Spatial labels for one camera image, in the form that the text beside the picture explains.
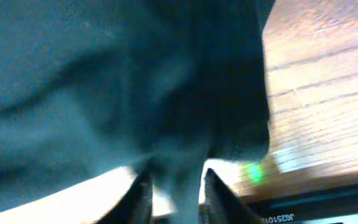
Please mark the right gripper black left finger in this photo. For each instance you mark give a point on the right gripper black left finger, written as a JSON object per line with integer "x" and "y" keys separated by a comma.
{"x": 135, "y": 207}

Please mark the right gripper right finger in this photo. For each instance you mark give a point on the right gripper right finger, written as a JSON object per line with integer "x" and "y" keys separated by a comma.
{"x": 222, "y": 205}

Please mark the black t-shirt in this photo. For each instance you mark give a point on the black t-shirt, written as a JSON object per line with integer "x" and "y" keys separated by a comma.
{"x": 162, "y": 86}

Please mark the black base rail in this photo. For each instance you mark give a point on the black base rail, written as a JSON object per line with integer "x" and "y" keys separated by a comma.
{"x": 337, "y": 205}

